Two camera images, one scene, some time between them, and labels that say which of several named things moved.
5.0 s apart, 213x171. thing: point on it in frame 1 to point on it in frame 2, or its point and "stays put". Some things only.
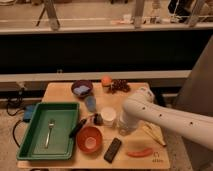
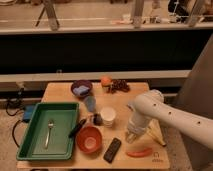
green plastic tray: (47, 136) stays put
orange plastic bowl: (89, 139) stays put
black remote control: (112, 150) stays put
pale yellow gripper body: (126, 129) to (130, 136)
